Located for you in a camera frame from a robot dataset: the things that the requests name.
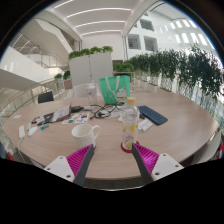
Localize dark blue keyboard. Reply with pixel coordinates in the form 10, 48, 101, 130
136, 104, 169, 126

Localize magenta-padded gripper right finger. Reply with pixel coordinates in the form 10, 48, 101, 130
131, 142, 184, 186

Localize open notebook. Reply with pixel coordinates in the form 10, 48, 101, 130
49, 103, 73, 124

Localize white ceramic mug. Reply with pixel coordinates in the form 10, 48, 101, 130
70, 123, 102, 150

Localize white computer mouse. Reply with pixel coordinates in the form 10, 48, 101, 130
26, 126, 39, 137

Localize clear plastic tumbler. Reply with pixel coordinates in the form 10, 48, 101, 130
85, 80, 99, 106

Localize brown planter with green plants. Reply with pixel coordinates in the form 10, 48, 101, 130
53, 69, 74, 92

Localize flat round red coaster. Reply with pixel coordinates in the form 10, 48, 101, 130
120, 140, 141, 155

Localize white power adapter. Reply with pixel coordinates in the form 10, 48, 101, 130
17, 124, 27, 141

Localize small black device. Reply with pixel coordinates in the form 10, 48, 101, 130
70, 105, 85, 114

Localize black cable bundle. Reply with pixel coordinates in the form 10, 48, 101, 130
89, 103, 123, 120

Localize clear bottle with yellow cap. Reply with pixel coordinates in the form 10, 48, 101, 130
120, 96, 141, 152

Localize white paper packet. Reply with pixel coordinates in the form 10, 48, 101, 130
137, 118, 154, 132

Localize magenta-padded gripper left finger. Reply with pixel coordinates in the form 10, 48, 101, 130
43, 143, 96, 187

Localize black office chair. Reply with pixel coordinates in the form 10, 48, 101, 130
37, 90, 55, 105

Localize row of green trees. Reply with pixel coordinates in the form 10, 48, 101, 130
113, 45, 224, 112

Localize white cabinet topped with plants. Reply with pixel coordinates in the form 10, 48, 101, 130
67, 45, 115, 89

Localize green tote bag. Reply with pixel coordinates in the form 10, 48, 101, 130
98, 74, 132, 106

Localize ceiling light strips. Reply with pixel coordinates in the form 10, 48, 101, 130
53, 0, 133, 37

